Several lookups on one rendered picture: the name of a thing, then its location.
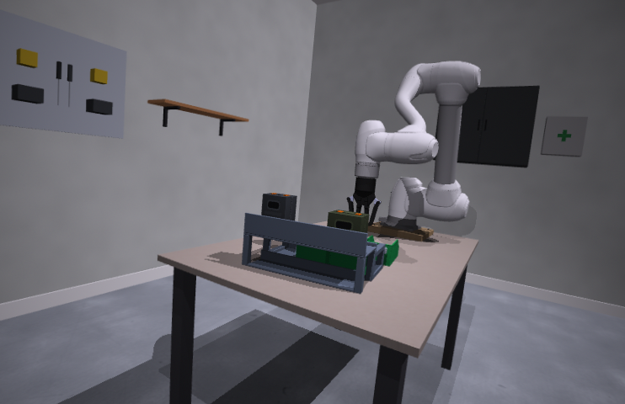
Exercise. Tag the dark grey metal shelf rack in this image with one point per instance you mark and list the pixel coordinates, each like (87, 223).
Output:
(283, 260)

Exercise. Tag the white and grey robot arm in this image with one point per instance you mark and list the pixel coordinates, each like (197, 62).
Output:
(451, 82)

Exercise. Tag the black tool case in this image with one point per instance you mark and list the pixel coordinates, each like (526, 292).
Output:
(275, 205)

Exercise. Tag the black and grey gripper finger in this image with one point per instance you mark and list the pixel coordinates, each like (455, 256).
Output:
(374, 211)
(351, 205)

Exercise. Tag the olive green case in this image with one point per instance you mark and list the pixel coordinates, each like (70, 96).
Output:
(348, 221)

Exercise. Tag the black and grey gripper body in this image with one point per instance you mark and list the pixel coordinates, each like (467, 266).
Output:
(365, 184)

